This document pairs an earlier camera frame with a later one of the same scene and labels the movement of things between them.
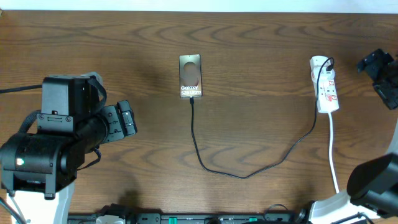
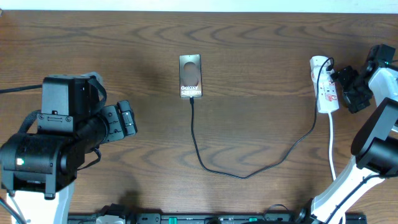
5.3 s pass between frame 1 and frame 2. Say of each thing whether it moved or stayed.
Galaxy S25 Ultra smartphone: stayed
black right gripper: moved
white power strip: stayed
